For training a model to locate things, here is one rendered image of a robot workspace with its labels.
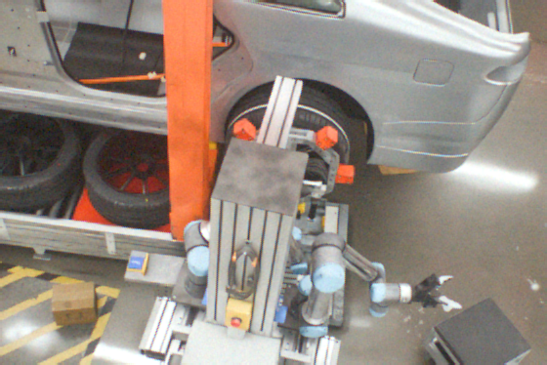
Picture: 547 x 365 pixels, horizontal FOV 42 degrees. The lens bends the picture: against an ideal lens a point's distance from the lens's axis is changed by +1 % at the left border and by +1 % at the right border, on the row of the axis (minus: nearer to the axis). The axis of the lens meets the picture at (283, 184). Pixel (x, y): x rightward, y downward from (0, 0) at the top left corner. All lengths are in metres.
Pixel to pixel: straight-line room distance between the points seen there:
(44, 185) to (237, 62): 1.34
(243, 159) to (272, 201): 0.18
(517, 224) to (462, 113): 1.47
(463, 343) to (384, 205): 1.20
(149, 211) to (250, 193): 1.94
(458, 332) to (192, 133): 1.81
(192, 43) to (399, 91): 1.21
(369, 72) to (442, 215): 1.63
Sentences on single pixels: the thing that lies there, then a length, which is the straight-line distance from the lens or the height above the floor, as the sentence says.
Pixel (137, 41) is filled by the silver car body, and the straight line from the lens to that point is 4.42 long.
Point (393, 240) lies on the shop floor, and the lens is 4.60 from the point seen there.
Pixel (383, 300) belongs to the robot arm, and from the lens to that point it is 2.93.
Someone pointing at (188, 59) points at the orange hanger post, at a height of 1.82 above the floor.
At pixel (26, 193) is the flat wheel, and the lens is 4.18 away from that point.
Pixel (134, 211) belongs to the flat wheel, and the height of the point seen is 0.46.
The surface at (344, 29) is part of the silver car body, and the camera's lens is 3.31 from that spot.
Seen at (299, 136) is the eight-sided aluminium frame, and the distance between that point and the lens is 3.50.
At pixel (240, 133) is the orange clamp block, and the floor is 1.10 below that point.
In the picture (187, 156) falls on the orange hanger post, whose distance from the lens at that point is 3.23.
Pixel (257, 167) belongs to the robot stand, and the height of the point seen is 2.03.
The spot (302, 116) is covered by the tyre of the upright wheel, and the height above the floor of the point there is 1.17.
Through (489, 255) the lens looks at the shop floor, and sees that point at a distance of 4.75.
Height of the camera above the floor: 3.72
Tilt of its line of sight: 52 degrees down
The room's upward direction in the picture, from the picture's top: 10 degrees clockwise
